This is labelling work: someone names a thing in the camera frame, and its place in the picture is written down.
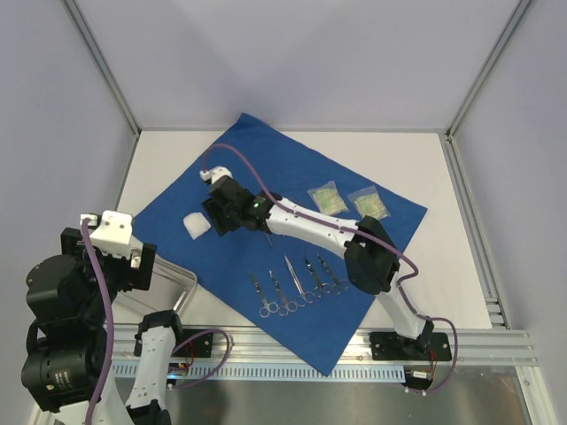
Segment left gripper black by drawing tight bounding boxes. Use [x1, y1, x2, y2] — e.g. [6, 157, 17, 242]
[59, 224, 153, 320]

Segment white gauze pad large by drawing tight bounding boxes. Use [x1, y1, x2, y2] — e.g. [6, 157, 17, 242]
[183, 212, 211, 240]

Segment steel pointed scissors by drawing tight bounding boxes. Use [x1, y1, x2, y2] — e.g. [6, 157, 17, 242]
[284, 256, 307, 307]

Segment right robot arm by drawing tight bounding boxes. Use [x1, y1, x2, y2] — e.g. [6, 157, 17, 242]
[199, 167, 434, 359]

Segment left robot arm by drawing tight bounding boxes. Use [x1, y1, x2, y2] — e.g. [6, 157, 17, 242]
[21, 228, 186, 424]

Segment blue surgical drape cloth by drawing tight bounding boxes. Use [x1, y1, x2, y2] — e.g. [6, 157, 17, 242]
[133, 112, 429, 378]

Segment stainless steel instrument tray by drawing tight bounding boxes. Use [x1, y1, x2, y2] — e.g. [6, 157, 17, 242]
[113, 258, 198, 324]

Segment green packet in plastic left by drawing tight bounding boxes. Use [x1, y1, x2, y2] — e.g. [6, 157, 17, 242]
[307, 181, 349, 216]

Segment green packet in plastic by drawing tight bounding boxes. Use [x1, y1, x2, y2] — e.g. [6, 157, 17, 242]
[307, 181, 349, 216]
[347, 186, 390, 220]

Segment green packet in plastic right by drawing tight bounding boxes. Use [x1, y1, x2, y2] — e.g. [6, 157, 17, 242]
[347, 186, 390, 220]

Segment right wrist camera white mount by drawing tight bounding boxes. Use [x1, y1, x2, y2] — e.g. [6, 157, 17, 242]
[199, 166, 232, 185]

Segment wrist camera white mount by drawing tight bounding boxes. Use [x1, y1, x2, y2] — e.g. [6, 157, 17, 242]
[199, 166, 232, 185]
[80, 210, 134, 259]

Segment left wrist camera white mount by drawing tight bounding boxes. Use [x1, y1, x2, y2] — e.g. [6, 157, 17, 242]
[80, 210, 134, 259]

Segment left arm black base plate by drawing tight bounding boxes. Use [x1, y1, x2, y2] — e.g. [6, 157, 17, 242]
[132, 329, 215, 359]

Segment aluminium front rail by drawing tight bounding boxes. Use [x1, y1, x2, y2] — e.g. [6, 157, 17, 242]
[105, 324, 540, 367]

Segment slotted cable duct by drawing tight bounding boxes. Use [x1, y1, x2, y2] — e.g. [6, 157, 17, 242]
[110, 363, 407, 381]

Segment aluminium frame post left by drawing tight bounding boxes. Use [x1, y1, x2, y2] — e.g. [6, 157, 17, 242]
[60, 0, 141, 140]

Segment aluminium frame post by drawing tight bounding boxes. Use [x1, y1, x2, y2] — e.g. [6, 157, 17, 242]
[60, 0, 141, 140]
[445, 0, 535, 141]

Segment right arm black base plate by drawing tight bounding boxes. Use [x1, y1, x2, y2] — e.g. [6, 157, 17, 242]
[369, 331, 453, 361]

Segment aluminium side rail right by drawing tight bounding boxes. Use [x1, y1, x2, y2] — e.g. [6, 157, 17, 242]
[441, 135, 509, 329]

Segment aluminium frame post right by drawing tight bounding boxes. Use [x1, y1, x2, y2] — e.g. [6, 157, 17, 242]
[445, 0, 535, 141]

